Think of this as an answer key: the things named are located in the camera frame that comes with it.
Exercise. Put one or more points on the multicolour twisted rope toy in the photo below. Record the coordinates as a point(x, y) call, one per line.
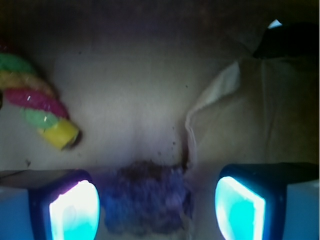
point(22, 86)

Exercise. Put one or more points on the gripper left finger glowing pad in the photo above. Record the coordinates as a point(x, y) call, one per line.
point(48, 205)

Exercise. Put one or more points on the brown paper bag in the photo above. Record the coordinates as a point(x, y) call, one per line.
point(199, 83)

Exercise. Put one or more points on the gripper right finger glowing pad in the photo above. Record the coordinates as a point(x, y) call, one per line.
point(271, 201)

